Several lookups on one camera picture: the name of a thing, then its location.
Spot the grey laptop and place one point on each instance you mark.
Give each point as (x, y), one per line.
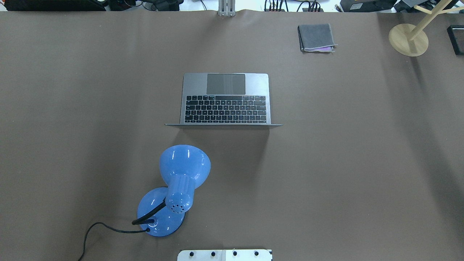
(225, 99)

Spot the blue desk lamp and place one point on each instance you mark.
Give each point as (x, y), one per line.
(162, 210)

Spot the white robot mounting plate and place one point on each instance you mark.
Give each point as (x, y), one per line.
(226, 255)

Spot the folded grey cloth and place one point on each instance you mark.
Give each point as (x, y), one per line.
(316, 38)

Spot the wooden cup stand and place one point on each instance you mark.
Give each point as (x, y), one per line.
(409, 39)

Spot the black tray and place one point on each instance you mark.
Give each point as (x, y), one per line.
(456, 36)

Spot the aluminium frame post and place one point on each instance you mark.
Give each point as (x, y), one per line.
(226, 8)

